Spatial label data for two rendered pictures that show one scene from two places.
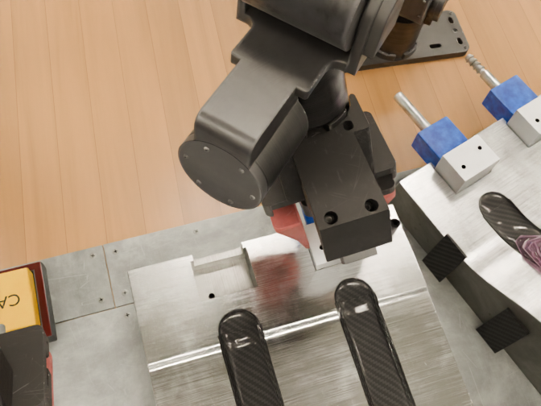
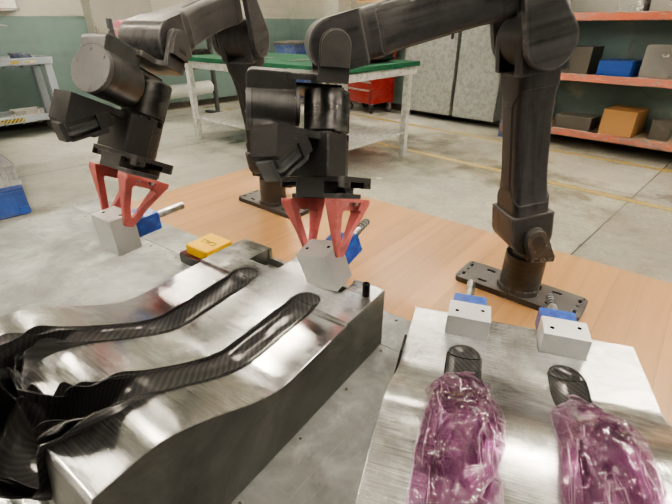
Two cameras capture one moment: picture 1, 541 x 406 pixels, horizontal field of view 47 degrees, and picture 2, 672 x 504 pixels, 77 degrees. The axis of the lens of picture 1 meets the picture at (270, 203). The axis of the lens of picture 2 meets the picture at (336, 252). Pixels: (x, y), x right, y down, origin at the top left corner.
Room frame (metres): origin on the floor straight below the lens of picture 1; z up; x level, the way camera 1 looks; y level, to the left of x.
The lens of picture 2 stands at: (0.00, -0.49, 1.19)
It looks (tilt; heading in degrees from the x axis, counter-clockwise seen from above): 28 degrees down; 61
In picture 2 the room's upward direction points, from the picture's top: straight up
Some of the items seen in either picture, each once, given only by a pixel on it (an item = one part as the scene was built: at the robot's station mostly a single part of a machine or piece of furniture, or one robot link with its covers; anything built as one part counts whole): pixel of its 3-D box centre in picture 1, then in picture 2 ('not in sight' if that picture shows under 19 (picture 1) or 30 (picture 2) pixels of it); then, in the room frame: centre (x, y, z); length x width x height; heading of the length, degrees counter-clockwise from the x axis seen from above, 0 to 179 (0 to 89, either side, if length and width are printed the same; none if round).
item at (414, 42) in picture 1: (396, 22); (522, 271); (0.55, -0.12, 0.84); 0.20 x 0.07 x 0.08; 111
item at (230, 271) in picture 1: (223, 277); (273, 268); (0.18, 0.03, 0.87); 0.05 x 0.05 x 0.04; 25
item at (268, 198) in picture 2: not in sight; (272, 190); (0.34, 0.44, 0.84); 0.20 x 0.07 x 0.08; 111
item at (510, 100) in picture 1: (504, 95); (555, 322); (0.46, -0.25, 0.86); 0.13 x 0.05 x 0.05; 42
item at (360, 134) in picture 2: not in sight; (290, 98); (1.88, 3.85, 0.51); 2.40 x 1.13 x 1.02; 109
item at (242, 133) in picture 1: (279, 79); (295, 81); (0.22, 0.01, 1.13); 0.12 x 0.09 x 0.12; 159
